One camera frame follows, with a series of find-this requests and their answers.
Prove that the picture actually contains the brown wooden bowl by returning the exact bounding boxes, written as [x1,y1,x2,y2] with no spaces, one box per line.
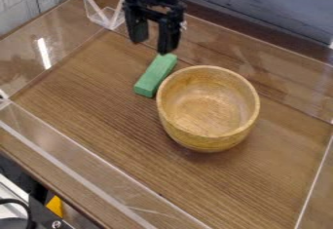
[157,65,261,153]

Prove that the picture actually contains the clear acrylic front wall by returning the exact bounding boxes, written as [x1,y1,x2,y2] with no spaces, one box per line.
[0,99,212,229]

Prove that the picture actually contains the black cable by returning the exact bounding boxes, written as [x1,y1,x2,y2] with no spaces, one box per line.
[0,198,35,229]

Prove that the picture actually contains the clear acrylic corner bracket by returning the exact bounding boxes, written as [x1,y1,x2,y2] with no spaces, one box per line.
[83,0,125,30]

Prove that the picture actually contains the green rectangular block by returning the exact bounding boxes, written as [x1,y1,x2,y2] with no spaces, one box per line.
[134,54,177,97]

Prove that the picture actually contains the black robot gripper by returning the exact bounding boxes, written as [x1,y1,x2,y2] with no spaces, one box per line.
[124,0,185,55]

